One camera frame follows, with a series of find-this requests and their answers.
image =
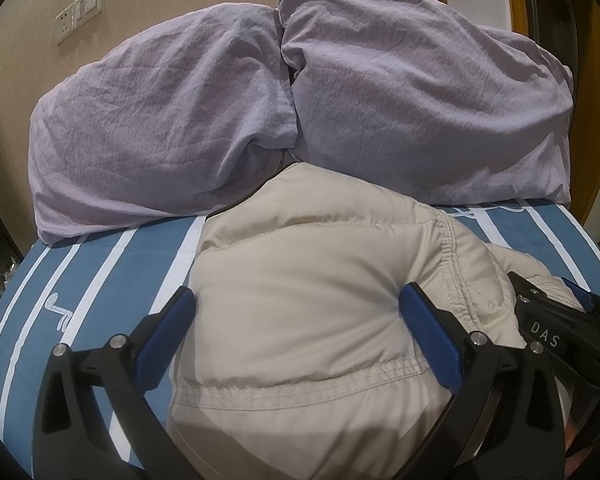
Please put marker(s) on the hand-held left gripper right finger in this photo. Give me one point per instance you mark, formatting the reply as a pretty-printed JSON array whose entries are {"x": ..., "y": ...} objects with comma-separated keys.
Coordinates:
[{"x": 430, "y": 340}]

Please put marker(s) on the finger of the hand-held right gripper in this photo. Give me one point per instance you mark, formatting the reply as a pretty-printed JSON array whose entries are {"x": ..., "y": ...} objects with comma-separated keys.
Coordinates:
[
  {"x": 526, "y": 289},
  {"x": 587, "y": 300}
]

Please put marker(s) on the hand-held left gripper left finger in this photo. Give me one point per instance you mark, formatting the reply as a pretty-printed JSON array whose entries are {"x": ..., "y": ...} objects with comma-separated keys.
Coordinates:
[{"x": 165, "y": 340}]

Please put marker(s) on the beige puffer jacket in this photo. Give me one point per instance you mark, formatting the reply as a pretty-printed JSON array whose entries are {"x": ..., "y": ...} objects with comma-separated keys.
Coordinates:
[{"x": 305, "y": 285}]

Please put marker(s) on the blue white-striped bed sheet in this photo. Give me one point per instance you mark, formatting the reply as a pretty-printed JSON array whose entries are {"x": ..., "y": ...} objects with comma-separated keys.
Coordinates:
[{"x": 105, "y": 280}]

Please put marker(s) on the lavender pillow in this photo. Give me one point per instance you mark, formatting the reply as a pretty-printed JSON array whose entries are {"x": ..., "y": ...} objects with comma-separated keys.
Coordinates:
[
  {"x": 155, "y": 120},
  {"x": 420, "y": 85}
]

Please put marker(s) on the white wall socket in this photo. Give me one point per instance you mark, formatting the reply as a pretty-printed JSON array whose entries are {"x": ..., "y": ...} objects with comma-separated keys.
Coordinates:
[{"x": 66, "y": 26}]

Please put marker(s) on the white wall switch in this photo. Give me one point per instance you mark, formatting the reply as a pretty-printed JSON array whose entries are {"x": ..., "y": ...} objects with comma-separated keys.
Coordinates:
[{"x": 91, "y": 2}]

